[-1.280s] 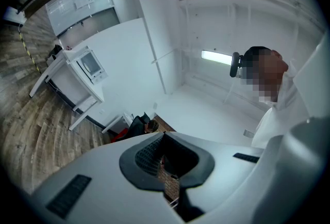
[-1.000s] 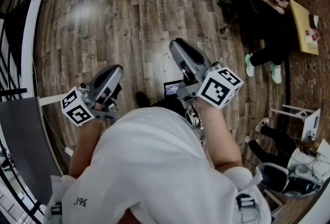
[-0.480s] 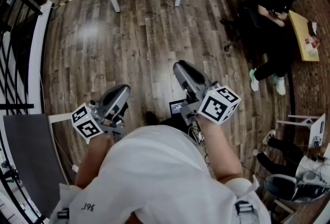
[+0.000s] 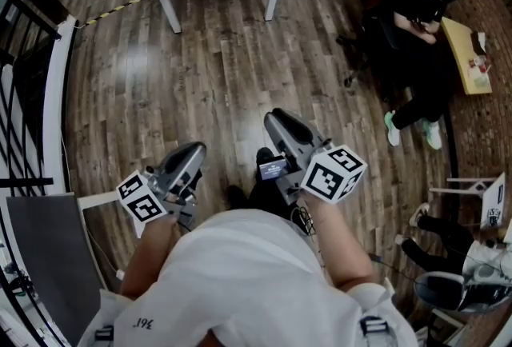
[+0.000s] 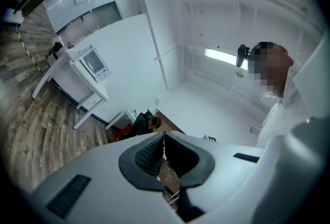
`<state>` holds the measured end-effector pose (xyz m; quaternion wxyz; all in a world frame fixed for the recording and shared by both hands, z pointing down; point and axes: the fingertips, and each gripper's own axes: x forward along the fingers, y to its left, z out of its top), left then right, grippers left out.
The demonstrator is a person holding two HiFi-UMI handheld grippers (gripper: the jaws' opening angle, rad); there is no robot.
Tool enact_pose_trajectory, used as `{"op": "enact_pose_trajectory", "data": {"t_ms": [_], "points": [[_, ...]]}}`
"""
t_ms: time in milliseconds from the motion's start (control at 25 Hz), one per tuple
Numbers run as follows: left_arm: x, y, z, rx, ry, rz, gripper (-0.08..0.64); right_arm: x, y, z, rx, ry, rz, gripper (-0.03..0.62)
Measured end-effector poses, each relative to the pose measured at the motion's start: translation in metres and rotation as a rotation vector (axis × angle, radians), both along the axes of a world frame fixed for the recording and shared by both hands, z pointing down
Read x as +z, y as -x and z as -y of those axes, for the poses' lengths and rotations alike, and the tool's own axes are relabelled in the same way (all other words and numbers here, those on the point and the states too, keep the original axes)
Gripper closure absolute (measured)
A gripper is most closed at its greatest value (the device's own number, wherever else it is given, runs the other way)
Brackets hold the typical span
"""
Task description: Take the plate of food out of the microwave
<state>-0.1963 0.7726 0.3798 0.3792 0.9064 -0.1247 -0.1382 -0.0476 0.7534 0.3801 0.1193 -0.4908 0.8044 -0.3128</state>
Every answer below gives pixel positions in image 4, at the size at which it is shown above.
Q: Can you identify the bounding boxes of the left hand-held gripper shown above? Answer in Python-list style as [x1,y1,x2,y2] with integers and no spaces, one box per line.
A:
[116,142,207,230]

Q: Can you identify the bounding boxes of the white sign stand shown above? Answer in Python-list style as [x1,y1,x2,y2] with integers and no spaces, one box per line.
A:
[428,172,506,230]

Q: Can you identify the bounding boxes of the yellow black striped floor tape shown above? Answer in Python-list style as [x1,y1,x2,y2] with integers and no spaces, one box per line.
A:
[86,0,158,26]

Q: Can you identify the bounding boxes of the person's black shoe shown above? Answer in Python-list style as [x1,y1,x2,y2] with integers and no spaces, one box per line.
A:
[255,147,277,166]
[226,185,249,210]

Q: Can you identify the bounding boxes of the black device with screen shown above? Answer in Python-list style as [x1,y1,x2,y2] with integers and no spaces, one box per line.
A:
[258,156,289,181]

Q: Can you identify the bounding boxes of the black stair railing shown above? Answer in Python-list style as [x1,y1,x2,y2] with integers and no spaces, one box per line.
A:
[0,0,63,198]

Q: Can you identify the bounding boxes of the black cable bundle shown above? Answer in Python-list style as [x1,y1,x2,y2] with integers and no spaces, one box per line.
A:
[291,205,321,237]

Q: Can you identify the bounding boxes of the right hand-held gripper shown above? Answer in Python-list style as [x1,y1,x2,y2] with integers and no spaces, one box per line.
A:
[263,110,368,205]

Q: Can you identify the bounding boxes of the person's white t-shirt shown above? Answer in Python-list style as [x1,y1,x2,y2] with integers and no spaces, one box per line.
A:
[75,209,421,347]

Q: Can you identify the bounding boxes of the grey panel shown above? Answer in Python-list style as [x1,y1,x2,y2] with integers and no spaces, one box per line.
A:
[6,193,103,345]

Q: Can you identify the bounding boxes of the black strap buckle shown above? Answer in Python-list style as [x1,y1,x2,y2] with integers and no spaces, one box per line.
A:
[358,315,391,338]
[94,324,115,342]

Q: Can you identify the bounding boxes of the yellow low table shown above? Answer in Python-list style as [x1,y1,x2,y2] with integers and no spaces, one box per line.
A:
[439,16,494,96]

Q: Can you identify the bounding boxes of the person's left forearm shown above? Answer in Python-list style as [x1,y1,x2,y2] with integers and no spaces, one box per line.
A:
[119,213,181,301]

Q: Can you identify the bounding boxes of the person's black trousers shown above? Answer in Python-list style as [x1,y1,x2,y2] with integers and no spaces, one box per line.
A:
[247,161,297,218]

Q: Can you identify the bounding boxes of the red white food container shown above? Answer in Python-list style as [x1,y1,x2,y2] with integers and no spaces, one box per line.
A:
[467,55,491,86]

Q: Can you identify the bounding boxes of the person's right forearm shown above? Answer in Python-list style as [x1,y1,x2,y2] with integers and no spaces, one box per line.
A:
[299,189,377,293]

